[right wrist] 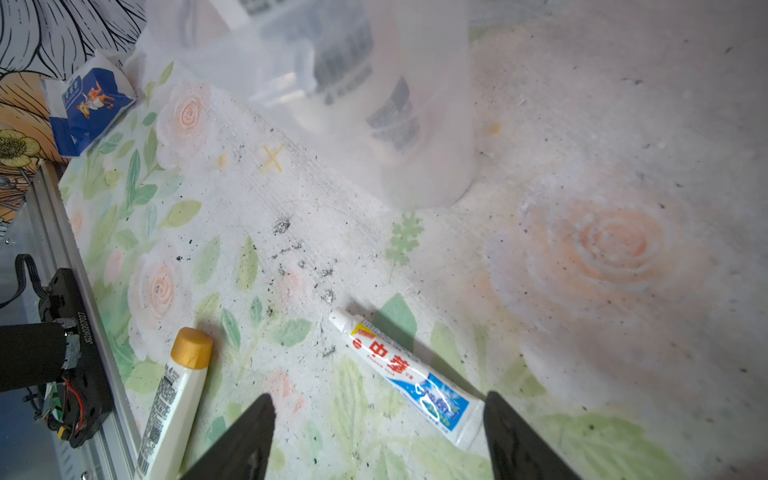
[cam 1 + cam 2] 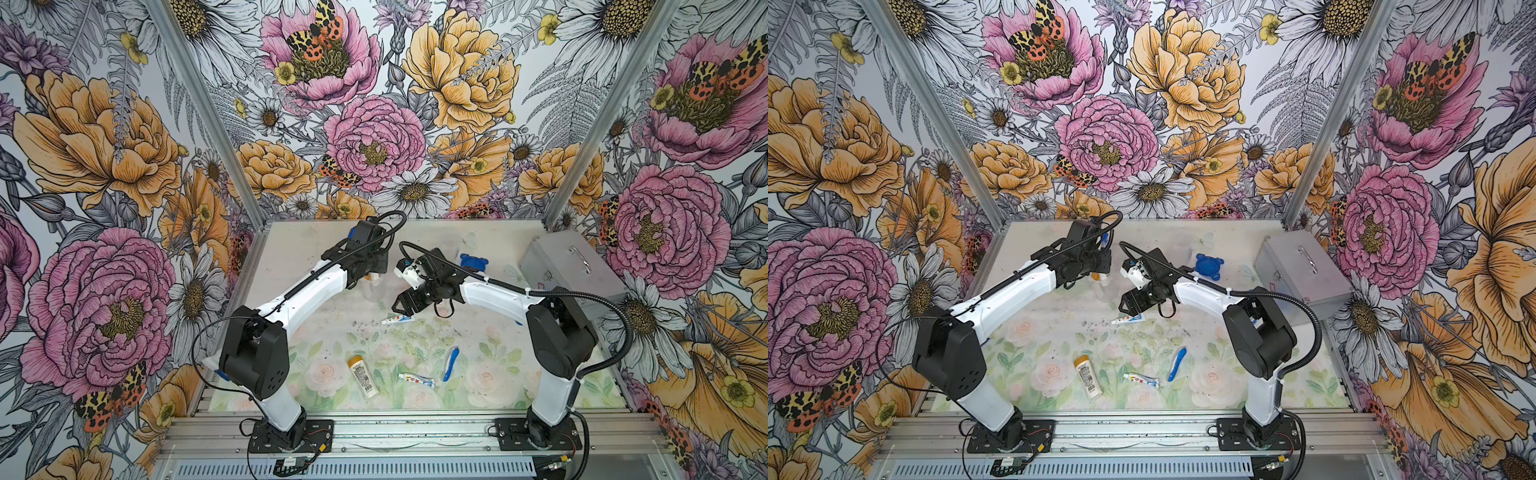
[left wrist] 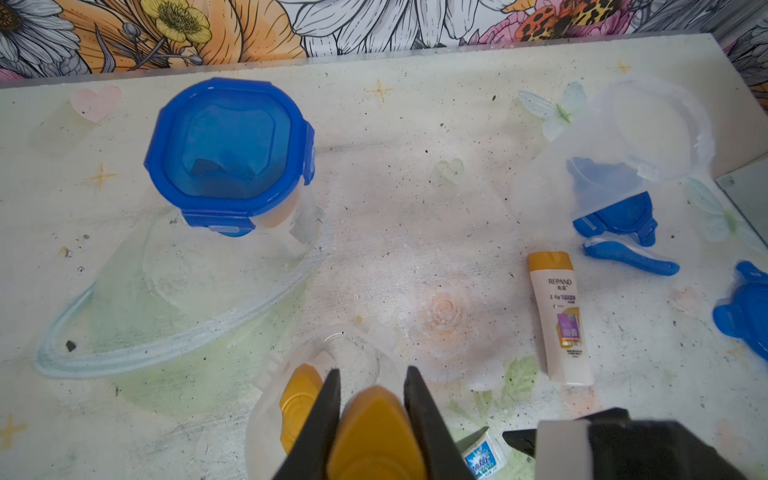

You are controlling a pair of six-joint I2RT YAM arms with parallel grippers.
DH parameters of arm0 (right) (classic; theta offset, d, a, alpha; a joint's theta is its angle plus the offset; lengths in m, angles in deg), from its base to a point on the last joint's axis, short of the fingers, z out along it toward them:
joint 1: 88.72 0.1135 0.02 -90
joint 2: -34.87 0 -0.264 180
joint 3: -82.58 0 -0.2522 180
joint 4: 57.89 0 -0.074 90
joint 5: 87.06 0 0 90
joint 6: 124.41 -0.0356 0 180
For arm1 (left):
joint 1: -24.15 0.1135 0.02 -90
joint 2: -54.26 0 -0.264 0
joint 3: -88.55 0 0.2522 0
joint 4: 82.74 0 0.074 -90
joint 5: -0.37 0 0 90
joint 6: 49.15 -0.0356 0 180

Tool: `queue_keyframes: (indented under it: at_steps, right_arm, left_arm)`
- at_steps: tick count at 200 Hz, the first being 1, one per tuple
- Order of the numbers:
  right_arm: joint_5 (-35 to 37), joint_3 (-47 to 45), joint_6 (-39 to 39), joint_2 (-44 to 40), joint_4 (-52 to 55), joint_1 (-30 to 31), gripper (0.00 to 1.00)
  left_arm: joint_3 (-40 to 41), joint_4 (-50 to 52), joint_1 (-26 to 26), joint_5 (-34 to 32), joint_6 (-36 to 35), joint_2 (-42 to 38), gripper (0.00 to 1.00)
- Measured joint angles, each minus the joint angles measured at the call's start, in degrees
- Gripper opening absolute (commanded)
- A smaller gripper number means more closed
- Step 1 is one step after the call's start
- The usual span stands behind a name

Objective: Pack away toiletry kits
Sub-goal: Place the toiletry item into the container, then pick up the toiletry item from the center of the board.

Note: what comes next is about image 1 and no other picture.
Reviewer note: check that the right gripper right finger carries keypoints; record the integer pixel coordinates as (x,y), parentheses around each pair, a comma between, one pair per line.
(516,450)

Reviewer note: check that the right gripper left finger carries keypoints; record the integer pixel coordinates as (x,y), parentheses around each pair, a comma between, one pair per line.
(243,451)

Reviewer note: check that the toothpaste tube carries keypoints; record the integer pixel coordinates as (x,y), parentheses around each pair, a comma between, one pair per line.
(457,414)

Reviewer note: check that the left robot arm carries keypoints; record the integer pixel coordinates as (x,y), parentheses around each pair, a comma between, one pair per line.
(36,354)

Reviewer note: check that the white bottle near front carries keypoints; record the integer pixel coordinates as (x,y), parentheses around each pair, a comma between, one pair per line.
(174,407)

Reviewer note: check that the blue white packet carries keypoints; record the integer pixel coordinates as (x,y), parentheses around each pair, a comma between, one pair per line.
(82,108)

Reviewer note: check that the clear plastic cup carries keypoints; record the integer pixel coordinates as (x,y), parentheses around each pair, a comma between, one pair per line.
(261,52)

